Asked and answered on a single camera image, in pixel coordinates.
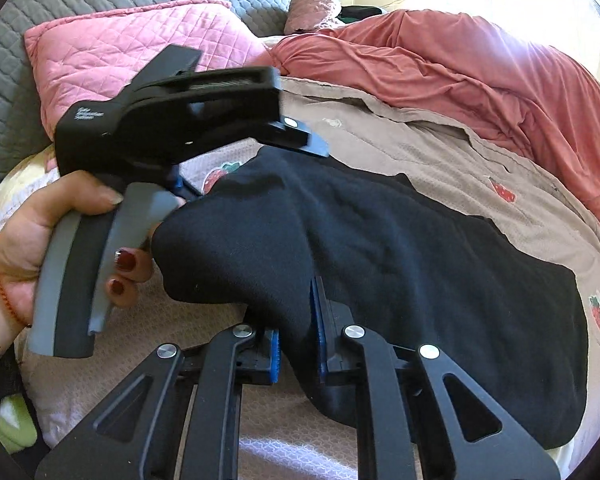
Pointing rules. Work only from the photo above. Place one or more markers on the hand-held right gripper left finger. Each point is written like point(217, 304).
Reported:
point(274, 360)

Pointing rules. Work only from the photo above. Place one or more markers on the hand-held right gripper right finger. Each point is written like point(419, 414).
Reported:
point(321, 330)

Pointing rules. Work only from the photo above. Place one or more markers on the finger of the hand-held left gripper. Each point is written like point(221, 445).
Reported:
point(300, 137)
point(180, 185)

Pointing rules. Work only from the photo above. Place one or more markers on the black shirt with orange print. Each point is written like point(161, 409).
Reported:
point(405, 260)

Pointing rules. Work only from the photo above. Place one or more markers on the person's left hand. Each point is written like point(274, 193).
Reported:
point(25, 240)

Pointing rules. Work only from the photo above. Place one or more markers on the pink quilted pillow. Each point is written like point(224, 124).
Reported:
point(130, 45)

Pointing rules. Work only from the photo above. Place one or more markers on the small mauve quilted pillow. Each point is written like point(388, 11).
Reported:
point(310, 12)

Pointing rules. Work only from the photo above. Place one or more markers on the dark cloth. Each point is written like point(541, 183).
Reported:
point(360, 11)

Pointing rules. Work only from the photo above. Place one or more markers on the salmon red comforter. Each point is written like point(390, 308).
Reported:
point(430, 50)

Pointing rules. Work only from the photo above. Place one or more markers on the beige printed blanket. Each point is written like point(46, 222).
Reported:
point(480, 160)

